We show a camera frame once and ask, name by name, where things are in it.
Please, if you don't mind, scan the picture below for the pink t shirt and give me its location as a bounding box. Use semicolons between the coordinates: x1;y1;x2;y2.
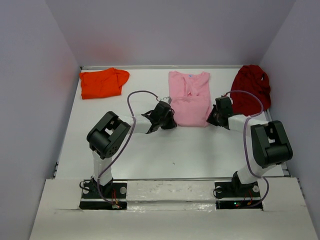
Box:
168;71;212;128

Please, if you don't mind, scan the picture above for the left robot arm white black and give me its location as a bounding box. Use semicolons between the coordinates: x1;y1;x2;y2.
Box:
86;101;177;198

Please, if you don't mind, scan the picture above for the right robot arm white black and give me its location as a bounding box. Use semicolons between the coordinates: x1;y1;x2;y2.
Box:
207;96;293;199

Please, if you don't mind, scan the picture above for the dark red t shirt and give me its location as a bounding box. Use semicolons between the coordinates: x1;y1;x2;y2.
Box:
230;64;271;116

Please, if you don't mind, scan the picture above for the orange t shirt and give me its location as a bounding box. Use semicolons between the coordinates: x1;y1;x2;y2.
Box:
79;67;130;100

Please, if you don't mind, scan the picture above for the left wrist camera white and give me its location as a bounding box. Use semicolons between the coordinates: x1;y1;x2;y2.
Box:
156;96;172;105

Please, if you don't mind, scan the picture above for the front table rail metal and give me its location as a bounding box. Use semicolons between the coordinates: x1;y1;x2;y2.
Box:
113;176;232;181

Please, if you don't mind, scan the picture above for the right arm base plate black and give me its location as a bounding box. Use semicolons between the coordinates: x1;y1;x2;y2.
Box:
212;181;263;210

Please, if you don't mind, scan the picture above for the back table rail white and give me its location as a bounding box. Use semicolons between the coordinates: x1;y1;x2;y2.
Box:
80;65;242;71

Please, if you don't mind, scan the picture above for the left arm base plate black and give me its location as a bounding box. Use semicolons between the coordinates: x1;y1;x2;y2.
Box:
79;180;128;211

